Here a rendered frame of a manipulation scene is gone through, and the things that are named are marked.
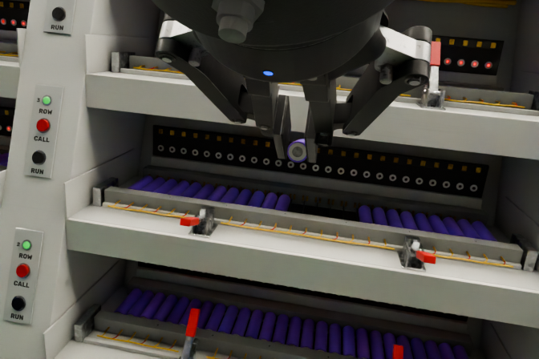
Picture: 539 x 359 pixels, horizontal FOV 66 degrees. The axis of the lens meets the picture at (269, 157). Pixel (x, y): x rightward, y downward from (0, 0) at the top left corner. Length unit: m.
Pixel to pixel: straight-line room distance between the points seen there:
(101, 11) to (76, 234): 0.30
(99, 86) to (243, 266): 0.30
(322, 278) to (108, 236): 0.28
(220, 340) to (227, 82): 0.45
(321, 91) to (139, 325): 0.52
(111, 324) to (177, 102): 0.34
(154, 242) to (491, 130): 0.43
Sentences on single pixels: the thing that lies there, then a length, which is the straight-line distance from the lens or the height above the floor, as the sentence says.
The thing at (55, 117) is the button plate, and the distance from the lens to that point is 0.62.
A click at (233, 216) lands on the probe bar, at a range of 0.57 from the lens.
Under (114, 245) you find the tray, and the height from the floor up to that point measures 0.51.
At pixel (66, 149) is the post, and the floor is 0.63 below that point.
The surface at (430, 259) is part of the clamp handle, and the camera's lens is 0.47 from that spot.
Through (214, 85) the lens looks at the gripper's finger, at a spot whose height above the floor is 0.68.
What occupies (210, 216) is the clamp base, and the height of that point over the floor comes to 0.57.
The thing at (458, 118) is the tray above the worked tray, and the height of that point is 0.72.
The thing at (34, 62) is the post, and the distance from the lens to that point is 0.65.
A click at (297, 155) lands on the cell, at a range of 0.35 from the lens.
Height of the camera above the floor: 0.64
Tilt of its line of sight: 1 degrees up
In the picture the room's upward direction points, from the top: 7 degrees clockwise
